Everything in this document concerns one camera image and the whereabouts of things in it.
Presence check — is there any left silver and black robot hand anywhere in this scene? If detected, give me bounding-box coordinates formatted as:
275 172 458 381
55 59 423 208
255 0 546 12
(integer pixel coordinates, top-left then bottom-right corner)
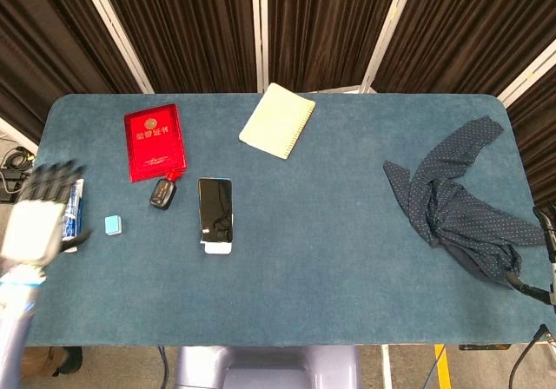
0 158 95 269

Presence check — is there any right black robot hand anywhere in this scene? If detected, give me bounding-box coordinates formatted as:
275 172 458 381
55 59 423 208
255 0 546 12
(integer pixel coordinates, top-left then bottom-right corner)
503 204 556 307

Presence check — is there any black smartphone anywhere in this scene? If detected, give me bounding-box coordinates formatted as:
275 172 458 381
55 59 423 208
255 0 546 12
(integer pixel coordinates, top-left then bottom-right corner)
197 177 234 243

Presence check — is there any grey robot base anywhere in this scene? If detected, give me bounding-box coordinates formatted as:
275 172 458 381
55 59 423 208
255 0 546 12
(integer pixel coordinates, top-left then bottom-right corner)
173 345 361 389

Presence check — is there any white folding phone stand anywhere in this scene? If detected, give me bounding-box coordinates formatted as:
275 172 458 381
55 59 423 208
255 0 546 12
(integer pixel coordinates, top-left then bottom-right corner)
198 175 236 256

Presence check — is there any blue and white toothpaste tube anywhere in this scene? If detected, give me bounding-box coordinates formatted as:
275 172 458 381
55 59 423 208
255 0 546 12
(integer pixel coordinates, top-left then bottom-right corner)
60 178 86 254

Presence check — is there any blue and white eraser block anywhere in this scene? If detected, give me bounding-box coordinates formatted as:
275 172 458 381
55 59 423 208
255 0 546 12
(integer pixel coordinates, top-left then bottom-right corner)
103 214 123 236

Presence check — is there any brown folding screen panel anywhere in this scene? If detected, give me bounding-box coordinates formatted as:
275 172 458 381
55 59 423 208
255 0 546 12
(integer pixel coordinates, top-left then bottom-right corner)
497 36 556 208
368 0 556 99
89 0 264 95
0 0 151 147
260 0 407 93

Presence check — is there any navy dotted cloth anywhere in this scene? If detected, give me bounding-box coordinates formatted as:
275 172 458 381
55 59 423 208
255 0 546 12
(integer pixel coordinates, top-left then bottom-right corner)
382 115 546 284

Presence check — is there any red certificate book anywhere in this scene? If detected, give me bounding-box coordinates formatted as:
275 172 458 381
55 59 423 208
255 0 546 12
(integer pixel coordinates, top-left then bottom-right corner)
123 103 189 184

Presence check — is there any blue table mat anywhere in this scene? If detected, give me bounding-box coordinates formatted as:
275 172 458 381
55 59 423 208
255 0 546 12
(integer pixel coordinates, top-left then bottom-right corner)
26 92 552 347

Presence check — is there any pale yellow spiral notebook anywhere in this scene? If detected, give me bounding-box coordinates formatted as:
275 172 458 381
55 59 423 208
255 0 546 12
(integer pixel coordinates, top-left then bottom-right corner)
238 82 317 161

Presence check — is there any black cable bundle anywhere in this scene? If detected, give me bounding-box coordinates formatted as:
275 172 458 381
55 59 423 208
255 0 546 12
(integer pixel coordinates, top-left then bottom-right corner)
0 145 36 203

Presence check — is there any blue cable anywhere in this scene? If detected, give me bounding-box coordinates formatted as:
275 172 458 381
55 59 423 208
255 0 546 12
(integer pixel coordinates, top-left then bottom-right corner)
421 344 440 389

